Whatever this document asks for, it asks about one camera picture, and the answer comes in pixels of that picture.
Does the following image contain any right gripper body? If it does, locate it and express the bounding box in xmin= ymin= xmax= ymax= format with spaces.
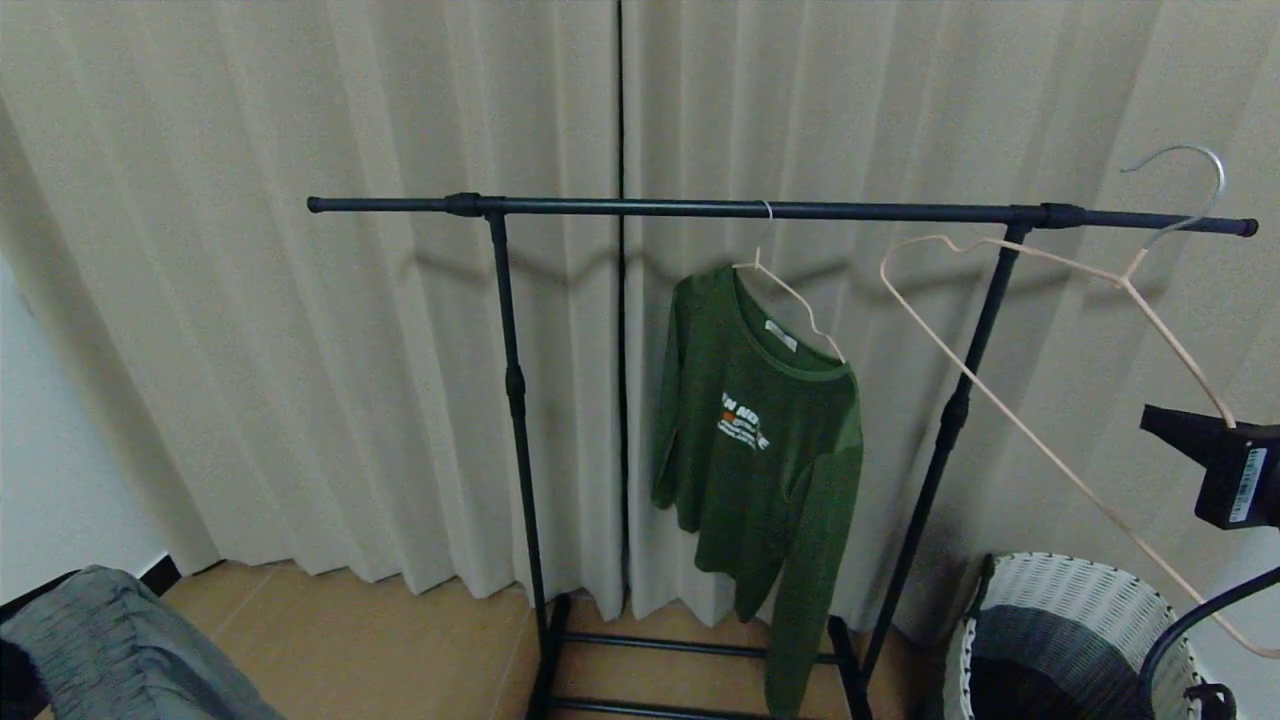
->
xmin=1194 ymin=422 xmax=1280 ymax=532

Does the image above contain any pink clothes hanger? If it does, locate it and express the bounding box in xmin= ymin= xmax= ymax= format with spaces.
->
xmin=880 ymin=145 xmax=1280 ymax=661
xmin=732 ymin=200 xmax=847 ymax=364

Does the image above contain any green printed shirt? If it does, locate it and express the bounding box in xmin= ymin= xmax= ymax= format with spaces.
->
xmin=652 ymin=265 xmax=865 ymax=717

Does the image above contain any pale grey garment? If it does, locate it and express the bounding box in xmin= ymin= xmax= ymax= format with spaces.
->
xmin=0 ymin=565 xmax=288 ymax=720

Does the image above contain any white laundry basket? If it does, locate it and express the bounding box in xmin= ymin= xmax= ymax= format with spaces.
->
xmin=943 ymin=552 xmax=1238 ymax=720

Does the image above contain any black clothes rack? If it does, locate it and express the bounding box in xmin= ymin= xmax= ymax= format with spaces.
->
xmin=307 ymin=193 xmax=1259 ymax=720

